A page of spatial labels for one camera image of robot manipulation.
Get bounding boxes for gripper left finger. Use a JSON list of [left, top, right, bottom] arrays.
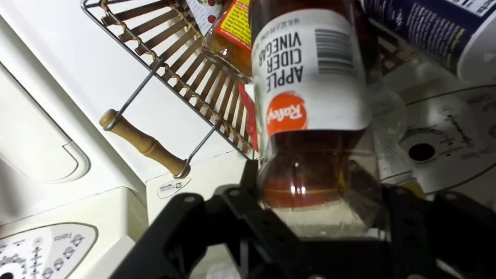
[[110, 158, 295, 279]]

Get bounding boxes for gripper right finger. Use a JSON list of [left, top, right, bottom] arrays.
[[349, 160, 496, 279]]

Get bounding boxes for brown vinegar bottle white label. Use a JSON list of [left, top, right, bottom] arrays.
[[248, 0, 383, 230]]

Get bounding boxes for amber bottle with yellow label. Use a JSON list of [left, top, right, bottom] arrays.
[[201, 0, 255, 84]]

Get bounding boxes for silver round disc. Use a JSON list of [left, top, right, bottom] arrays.
[[398, 84, 496, 195]]

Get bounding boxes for white washing machine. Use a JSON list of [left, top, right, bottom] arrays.
[[0, 0, 258, 279]]

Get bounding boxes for blue and white canister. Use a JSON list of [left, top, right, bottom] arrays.
[[360, 0, 496, 84]]

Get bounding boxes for white packet with red dots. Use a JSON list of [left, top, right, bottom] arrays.
[[185, 0, 227, 36]]

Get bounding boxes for wire basket with wooden handle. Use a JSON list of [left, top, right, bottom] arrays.
[[81, 0, 417, 179]]

